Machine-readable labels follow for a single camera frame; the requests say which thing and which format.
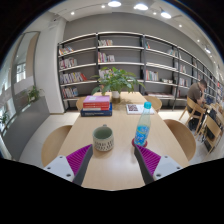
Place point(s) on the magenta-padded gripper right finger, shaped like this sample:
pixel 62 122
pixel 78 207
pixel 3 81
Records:
pixel 165 166

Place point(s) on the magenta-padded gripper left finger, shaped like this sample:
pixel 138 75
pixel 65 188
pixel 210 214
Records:
pixel 61 166

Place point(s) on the clear bottle with blue cap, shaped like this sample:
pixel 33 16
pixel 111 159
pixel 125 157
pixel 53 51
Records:
pixel 142 131

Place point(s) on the wooden chair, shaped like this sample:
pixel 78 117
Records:
pixel 80 104
pixel 154 102
pixel 181 136
pixel 55 143

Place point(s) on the grey-green patterned mug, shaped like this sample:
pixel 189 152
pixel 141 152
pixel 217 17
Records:
pixel 103 143

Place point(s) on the group of slatted wooden chairs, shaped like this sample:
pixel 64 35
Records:
pixel 213 128

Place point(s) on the thick blue book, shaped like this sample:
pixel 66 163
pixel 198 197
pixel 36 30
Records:
pixel 96 113

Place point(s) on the open white magazine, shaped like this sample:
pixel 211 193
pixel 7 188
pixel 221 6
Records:
pixel 133 108

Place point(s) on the red book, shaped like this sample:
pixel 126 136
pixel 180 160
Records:
pixel 96 105

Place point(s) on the small green potted plant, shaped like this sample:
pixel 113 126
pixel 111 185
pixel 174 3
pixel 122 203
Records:
pixel 4 117
pixel 34 94

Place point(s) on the pink book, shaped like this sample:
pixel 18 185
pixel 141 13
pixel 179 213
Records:
pixel 96 98

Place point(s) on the person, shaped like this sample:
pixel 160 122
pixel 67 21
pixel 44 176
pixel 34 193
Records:
pixel 195 93

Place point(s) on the large leafy potted plant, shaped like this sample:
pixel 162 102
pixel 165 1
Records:
pixel 115 80

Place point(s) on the grey shelf unit with books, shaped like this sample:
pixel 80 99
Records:
pixel 123 55

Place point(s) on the group of ceiling lights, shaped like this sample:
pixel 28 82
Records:
pixel 141 6

